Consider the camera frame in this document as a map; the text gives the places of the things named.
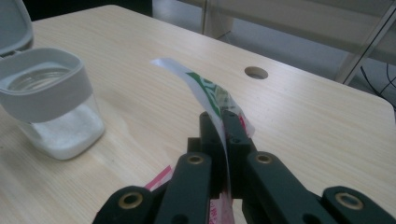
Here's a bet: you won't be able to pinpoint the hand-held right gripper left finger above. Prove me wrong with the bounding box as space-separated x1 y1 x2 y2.
187 111 227 157

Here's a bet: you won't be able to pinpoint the glass jar with grey lid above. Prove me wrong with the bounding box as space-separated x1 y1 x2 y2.
0 0 106 161

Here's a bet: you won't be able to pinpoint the black cable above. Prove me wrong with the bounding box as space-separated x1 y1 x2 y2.
360 62 396 110

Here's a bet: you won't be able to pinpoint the white red green packet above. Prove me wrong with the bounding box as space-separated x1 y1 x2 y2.
144 57 256 224

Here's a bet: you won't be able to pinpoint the white granules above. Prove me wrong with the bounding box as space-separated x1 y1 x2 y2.
29 97 106 161

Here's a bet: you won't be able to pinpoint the white metal frame leg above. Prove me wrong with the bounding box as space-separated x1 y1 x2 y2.
334 0 396 86

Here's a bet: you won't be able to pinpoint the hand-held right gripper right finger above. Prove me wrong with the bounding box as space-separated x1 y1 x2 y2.
222 110 258 162

